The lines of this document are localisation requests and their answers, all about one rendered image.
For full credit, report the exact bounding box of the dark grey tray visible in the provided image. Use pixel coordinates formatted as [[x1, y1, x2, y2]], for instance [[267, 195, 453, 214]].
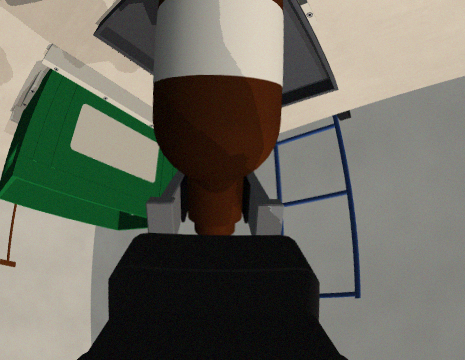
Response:
[[93, 0, 339, 108]]

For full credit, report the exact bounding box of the green plastic crate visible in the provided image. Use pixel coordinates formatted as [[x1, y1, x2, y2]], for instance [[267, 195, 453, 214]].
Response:
[[0, 68, 178, 231]]

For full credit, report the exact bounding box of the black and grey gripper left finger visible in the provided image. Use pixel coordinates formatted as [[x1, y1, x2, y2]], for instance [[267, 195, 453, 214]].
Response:
[[146, 171, 188, 234]]

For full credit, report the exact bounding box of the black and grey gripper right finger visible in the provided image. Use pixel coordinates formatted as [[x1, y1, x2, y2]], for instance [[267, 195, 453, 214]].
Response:
[[242, 172, 284, 235]]

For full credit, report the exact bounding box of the brown bottle with white label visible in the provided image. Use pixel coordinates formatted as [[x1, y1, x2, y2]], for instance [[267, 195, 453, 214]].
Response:
[[153, 0, 284, 235]]

